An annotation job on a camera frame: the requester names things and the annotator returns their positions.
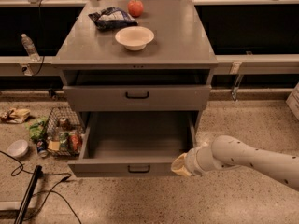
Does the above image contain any grey drawer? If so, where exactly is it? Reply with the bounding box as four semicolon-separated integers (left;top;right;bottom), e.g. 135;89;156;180
68;111;195;177
64;85;211;111

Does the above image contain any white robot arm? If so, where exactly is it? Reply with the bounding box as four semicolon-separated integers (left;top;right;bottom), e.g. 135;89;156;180
171;135;299;190

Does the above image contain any grey metal drawer cabinet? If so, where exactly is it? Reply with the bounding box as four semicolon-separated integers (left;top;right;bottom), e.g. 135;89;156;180
53;0;218;125

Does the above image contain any cardboard box at right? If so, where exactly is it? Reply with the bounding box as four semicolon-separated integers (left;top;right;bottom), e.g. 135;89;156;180
286;82;299;120

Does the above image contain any white bowl on cabinet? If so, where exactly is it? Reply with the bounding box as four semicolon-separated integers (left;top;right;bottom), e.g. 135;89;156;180
115;26;154;51

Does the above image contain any soda can on floor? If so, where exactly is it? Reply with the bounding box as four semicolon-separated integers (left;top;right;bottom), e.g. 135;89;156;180
36;139;48;158

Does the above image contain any black pole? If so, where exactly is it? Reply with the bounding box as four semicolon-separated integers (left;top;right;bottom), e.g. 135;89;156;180
14;165;42;224

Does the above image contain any green snack bag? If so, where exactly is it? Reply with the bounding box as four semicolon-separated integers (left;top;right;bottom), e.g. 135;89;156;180
26;117;48;142

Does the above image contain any red apple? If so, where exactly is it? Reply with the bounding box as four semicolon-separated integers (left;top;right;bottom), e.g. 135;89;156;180
127;0;144;18

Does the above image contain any blue chip bag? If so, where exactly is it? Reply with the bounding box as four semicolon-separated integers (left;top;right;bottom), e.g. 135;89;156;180
88;7;138;31

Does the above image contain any white bowl on floor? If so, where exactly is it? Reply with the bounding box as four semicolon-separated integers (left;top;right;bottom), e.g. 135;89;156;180
7;139;29;158

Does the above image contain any crumpled tan wrapper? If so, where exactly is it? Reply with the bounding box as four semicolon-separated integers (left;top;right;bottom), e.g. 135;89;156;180
0;108;30;124

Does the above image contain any clear plastic water bottle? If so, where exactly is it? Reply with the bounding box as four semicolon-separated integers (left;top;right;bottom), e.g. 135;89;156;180
21;34;40;62

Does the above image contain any wire mesh basket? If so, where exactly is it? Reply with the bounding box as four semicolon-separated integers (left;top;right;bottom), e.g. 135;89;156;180
46;107;84;157

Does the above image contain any black floor cable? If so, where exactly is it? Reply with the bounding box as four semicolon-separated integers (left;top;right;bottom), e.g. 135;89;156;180
0;149;82;224

